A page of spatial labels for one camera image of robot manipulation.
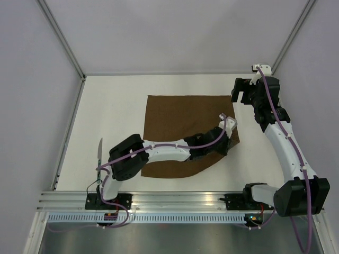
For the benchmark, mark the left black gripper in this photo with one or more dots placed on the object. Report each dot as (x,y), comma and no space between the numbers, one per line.
(224,151)

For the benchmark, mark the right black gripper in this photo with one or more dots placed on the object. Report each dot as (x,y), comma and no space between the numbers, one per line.
(242,85)

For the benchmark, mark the brown cloth napkin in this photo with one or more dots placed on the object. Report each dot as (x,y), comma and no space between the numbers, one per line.
(170,118)

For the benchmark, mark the green handled table knife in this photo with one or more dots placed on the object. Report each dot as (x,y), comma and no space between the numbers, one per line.
(99,159)

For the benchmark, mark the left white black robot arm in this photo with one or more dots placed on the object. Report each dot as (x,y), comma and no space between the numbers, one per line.
(128,157)

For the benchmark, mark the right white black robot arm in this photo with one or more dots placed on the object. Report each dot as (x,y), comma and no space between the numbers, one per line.
(303,191)

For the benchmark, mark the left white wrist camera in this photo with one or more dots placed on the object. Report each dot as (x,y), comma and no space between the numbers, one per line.
(228,124)

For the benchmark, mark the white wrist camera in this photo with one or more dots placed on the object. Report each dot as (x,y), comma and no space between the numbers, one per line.
(228,124)
(258,70)

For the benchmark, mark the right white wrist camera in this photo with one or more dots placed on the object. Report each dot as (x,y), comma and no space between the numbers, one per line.
(258,70)

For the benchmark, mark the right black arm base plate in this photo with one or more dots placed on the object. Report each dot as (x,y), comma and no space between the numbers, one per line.
(236,201)

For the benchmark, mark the right aluminium frame post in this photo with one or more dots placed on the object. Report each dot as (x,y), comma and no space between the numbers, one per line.
(307,9)

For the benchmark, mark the aluminium frame post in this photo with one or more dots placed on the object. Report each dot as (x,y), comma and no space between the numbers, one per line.
(307,9)
(60,36)

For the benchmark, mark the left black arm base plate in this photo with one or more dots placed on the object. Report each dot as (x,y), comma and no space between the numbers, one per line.
(94,202)

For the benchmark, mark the left aluminium side rail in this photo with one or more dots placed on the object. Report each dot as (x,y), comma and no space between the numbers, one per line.
(68,133)

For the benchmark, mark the aluminium front rail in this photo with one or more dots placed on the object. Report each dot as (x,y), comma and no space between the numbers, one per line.
(144,202)

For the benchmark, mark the white slotted cable duct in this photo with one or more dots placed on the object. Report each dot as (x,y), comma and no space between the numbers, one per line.
(230,218)

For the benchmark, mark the left aluminium frame post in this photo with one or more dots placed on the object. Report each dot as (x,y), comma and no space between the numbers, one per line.
(60,36)

